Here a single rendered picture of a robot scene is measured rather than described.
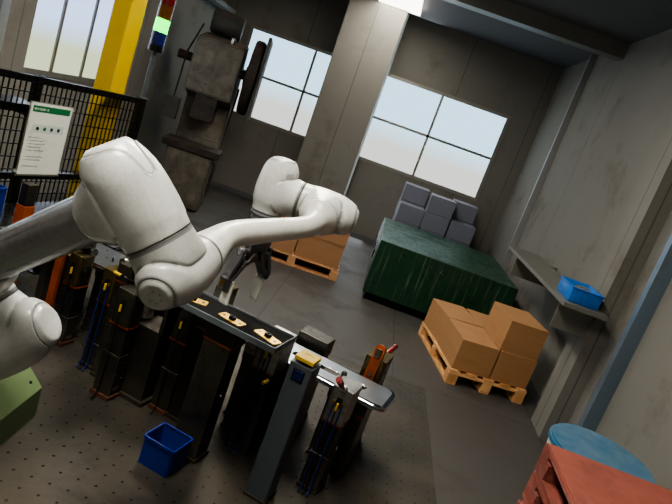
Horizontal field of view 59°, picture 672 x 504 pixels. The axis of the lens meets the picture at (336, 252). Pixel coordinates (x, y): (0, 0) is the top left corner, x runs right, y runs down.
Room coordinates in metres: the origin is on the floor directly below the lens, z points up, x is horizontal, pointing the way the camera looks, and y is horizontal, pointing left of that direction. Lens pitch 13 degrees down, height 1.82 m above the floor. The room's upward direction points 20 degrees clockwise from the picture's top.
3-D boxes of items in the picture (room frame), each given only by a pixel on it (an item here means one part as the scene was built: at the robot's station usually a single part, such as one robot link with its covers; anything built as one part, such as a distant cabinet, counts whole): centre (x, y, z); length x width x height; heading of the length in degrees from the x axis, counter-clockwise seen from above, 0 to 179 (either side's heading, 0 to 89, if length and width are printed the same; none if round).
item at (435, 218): (8.87, -1.21, 0.57); 1.15 x 0.77 x 1.14; 88
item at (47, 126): (2.41, 1.29, 1.30); 0.23 x 0.02 x 0.31; 163
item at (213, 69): (7.70, 2.14, 1.24); 1.29 x 1.14 x 2.49; 178
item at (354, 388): (1.67, -0.17, 0.88); 0.12 x 0.07 x 0.36; 163
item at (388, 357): (2.03, -0.28, 0.88); 0.14 x 0.09 x 0.36; 163
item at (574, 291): (4.35, -1.78, 1.16); 0.35 x 0.24 x 0.11; 178
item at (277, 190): (1.61, 0.20, 1.57); 0.13 x 0.11 x 0.16; 85
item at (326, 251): (6.90, 0.47, 0.34); 1.17 x 0.83 x 0.69; 89
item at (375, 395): (2.01, 0.32, 1.00); 1.38 x 0.22 x 0.02; 73
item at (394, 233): (7.13, -1.21, 0.34); 1.74 x 1.59 x 0.69; 178
